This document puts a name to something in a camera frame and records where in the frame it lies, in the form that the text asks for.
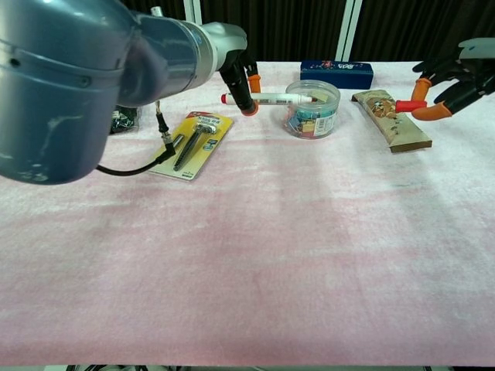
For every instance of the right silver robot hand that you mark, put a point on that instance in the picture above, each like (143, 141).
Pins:
(475, 77)

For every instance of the dark blue printed box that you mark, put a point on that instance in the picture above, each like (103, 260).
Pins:
(336, 73)

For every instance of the white partition frame post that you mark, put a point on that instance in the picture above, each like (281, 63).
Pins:
(348, 31)
(192, 11)

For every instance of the pink fleece tablecloth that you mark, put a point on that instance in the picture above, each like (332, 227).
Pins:
(247, 251)

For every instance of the black gloves in bag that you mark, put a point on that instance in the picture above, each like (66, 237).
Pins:
(125, 120)

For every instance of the clear jar of binder clips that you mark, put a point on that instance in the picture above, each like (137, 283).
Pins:
(313, 120)

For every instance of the yellow razor blister pack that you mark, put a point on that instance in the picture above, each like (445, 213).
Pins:
(201, 143)

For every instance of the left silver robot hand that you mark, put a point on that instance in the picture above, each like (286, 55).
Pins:
(232, 46)

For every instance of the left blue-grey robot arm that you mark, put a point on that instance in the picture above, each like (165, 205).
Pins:
(58, 96)

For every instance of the brown snack bar wrapper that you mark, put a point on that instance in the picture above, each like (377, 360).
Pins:
(398, 127)

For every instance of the white red-capped marker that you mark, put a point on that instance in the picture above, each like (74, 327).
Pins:
(278, 98)

